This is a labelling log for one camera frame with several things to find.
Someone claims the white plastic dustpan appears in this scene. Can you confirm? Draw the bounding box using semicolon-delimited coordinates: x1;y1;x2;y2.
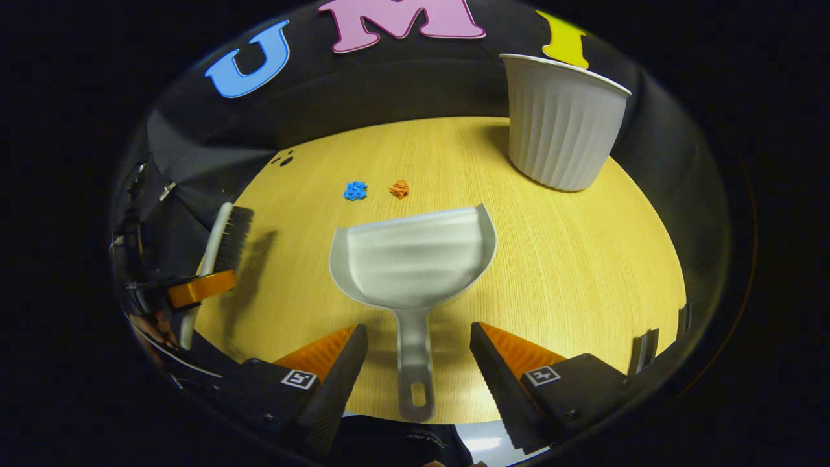
329;203;498;422

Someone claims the small white broom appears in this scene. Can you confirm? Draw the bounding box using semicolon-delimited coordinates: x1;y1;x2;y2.
178;202;255;351

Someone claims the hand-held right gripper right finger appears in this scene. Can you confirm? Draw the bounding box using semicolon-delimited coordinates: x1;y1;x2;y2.
469;321;634;455

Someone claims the white ribbed garbage bin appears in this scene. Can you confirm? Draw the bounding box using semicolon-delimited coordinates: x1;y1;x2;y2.
499;53;632;193

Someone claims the black backdrop cloth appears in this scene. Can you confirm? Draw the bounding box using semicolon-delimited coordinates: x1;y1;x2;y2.
110;0;733;390

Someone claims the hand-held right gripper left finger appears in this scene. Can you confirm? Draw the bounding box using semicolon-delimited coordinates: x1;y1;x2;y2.
214;323;369;455

